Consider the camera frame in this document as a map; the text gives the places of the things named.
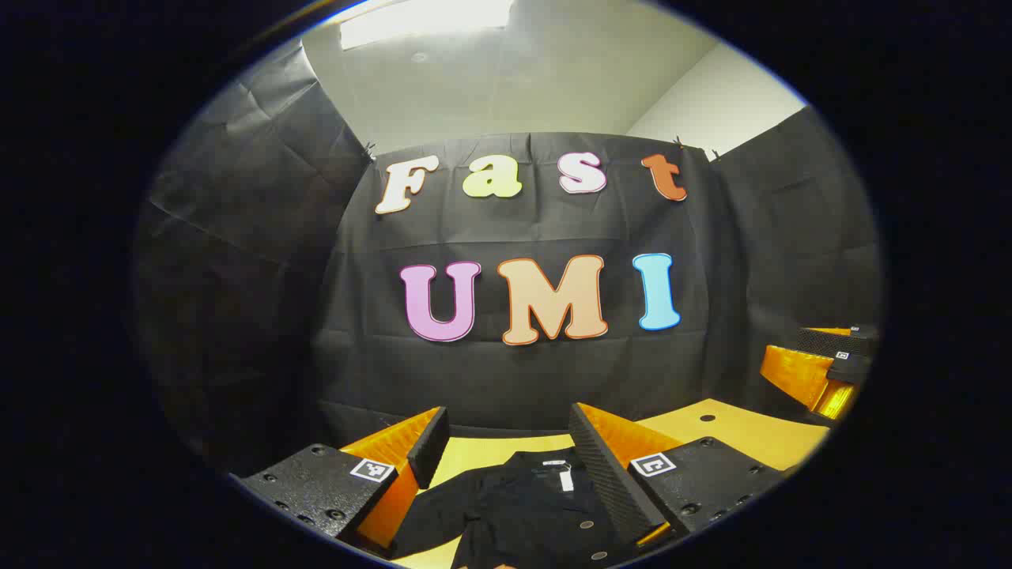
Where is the ceiling light panel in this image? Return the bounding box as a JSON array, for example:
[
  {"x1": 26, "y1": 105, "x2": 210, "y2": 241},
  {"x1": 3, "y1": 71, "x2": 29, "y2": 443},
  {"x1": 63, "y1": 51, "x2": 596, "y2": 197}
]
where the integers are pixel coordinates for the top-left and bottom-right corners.
[{"x1": 340, "y1": 0, "x2": 515, "y2": 50}]

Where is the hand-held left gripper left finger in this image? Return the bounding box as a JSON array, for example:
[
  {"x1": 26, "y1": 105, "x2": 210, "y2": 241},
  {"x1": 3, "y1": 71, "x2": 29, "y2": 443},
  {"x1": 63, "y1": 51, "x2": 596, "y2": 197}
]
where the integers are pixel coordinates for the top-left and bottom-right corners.
[{"x1": 229, "y1": 406, "x2": 450, "y2": 552}]

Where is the black backdrop cloth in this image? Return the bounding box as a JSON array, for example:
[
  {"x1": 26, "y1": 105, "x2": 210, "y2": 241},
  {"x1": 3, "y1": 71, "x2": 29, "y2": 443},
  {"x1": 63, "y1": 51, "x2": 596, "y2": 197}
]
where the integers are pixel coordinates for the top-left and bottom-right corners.
[{"x1": 134, "y1": 40, "x2": 882, "y2": 475}]

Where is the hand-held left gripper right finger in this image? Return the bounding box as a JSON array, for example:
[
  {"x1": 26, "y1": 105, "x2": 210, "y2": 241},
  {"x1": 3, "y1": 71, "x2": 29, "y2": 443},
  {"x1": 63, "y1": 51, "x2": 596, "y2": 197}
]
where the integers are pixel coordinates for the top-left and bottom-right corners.
[{"x1": 568, "y1": 402, "x2": 791, "y2": 548}]

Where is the black buttoned jacket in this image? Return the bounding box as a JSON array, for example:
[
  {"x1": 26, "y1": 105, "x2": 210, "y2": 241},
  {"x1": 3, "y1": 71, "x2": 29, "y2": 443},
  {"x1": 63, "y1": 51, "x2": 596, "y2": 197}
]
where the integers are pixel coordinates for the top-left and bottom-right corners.
[{"x1": 387, "y1": 448, "x2": 641, "y2": 569}]

